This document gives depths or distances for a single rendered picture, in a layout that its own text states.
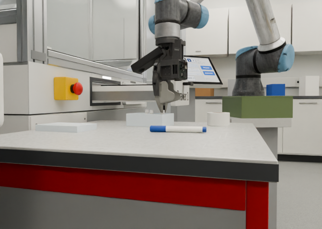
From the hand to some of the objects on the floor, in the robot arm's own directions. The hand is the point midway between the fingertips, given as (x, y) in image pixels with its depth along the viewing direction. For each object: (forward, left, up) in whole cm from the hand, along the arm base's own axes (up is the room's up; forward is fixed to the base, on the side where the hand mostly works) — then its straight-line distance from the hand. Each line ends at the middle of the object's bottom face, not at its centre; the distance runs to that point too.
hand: (160, 108), depth 84 cm
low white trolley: (+6, +11, -81) cm, 82 cm away
